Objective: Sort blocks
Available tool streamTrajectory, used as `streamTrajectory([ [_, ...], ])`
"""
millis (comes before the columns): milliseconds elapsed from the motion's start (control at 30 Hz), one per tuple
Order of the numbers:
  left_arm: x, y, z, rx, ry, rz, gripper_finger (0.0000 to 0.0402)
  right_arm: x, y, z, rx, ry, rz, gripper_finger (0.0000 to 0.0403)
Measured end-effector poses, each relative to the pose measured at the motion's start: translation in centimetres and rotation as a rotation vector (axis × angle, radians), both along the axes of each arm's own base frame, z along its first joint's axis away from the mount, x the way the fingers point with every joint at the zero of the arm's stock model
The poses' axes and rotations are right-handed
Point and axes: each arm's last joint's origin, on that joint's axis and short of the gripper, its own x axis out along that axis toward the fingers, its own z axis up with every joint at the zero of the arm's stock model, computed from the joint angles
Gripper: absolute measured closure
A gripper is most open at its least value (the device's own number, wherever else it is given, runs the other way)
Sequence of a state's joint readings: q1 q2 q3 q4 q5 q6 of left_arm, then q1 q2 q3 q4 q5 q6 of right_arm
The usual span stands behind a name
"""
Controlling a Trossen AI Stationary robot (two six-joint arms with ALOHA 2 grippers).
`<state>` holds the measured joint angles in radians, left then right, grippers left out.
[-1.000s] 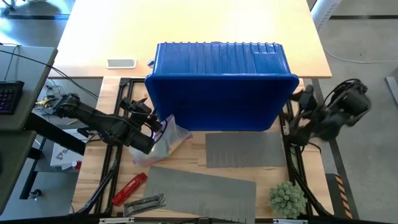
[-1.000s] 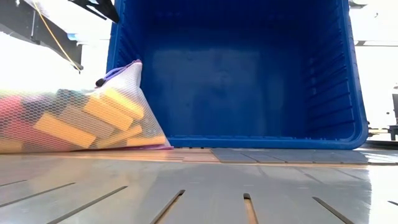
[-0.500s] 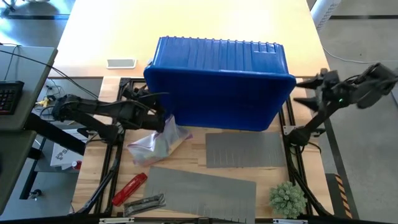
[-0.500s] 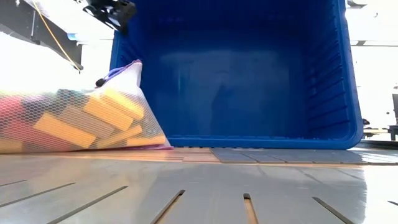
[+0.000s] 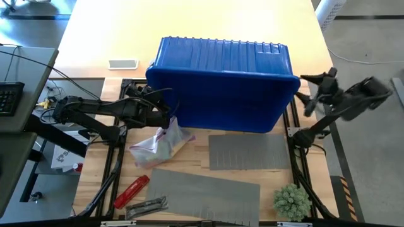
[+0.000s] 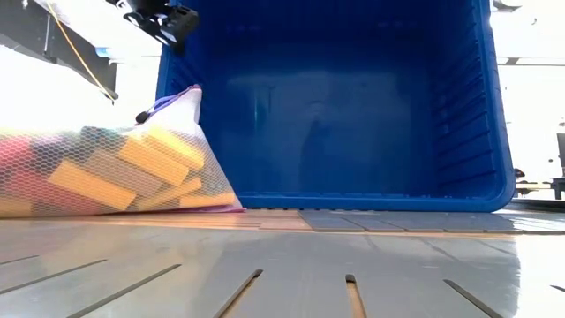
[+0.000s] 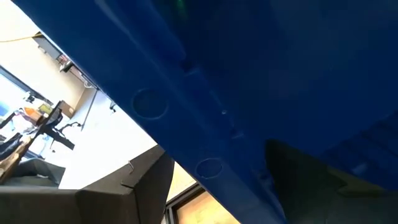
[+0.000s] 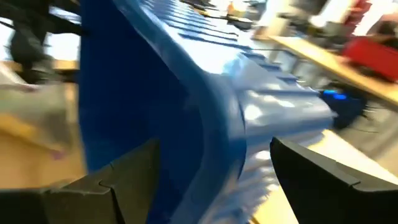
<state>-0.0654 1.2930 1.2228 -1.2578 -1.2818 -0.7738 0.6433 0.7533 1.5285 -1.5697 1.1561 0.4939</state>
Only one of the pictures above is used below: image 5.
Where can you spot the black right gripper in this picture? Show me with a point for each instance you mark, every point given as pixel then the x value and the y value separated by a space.
pixel 329 91

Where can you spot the white metal table leg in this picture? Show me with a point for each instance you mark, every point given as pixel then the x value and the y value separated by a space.
pixel 329 12

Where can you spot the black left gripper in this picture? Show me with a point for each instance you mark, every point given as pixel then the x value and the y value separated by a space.
pixel 148 115

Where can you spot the black keyboard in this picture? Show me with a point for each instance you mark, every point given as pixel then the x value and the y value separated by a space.
pixel 11 99

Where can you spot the black caster wheel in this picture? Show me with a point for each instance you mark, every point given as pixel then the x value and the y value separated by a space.
pixel 35 197

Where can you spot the grey slotted divider panel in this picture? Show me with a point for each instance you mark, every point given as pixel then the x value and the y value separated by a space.
pixel 249 151
pixel 205 195

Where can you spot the silver arm base bracket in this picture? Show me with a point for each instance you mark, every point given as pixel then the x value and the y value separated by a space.
pixel 292 131

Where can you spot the grey metal stand leg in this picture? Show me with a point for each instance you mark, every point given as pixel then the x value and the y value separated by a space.
pixel 398 91

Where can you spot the yellow connector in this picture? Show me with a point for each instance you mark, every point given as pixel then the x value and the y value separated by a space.
pixel 46 103

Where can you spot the blue plastic bin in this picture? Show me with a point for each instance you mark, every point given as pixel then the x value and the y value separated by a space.
pixel 221 63

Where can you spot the white-framed smartphone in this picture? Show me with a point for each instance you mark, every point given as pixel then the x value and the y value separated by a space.
pixel 123 64

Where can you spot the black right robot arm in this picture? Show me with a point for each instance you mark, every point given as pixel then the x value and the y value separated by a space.
pixel 347 104

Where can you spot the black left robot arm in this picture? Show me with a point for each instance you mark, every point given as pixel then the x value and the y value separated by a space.
pixel 94 108

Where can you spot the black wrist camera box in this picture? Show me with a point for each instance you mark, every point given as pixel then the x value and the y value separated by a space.
pixel 139 89

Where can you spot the small grey round puck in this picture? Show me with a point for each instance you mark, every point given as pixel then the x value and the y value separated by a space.
pixel 151 64

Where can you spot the grey side desk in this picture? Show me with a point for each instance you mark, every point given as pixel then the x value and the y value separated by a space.
pixel 34 72

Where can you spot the red capped can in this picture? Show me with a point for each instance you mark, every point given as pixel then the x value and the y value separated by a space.
pixel 78 167

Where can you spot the green artificial plant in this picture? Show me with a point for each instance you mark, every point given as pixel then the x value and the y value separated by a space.
pixel 292 203

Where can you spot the black desk beam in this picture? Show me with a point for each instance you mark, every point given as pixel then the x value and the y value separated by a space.
pixel 53 137

